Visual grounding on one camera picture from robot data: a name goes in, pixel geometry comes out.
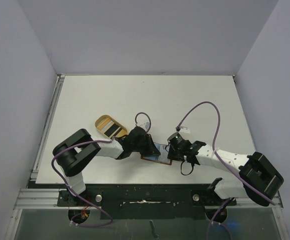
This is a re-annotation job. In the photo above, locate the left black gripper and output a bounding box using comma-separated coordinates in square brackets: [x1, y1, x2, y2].
[131, 133, 160, 157]

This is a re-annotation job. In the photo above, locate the brown leather card holder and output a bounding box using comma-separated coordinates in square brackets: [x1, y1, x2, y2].
[141, 153, 172, 166]

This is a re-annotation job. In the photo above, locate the beige oval tray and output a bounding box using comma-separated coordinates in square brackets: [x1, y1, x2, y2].
[95, 115, 128, 139]

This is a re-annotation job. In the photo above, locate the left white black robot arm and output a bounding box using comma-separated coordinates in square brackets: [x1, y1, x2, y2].
[51, 126, 161, 206]

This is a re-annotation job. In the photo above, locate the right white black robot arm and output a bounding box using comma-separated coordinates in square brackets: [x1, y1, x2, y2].
[167, 132, 284, 207]

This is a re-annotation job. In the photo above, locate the black thin wire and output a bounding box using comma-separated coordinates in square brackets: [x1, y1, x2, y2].
[180, 159, 195, 176]

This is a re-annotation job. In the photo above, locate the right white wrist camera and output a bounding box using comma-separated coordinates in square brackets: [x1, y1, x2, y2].
[176, 126, 191, 134]

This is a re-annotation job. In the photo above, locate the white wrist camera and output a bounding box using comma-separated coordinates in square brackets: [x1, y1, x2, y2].
[136, 121, 151, 131]
[176, 126, 191, 134]

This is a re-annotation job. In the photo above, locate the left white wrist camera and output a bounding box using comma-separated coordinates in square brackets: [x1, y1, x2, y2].
[136, 121, 151, 131]

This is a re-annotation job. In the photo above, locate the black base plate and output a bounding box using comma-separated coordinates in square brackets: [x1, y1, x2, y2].
[57, 183, 237, 221]

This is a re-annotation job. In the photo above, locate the aluminium frame rail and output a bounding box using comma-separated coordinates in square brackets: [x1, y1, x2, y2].
[13, 186, 284, 210]

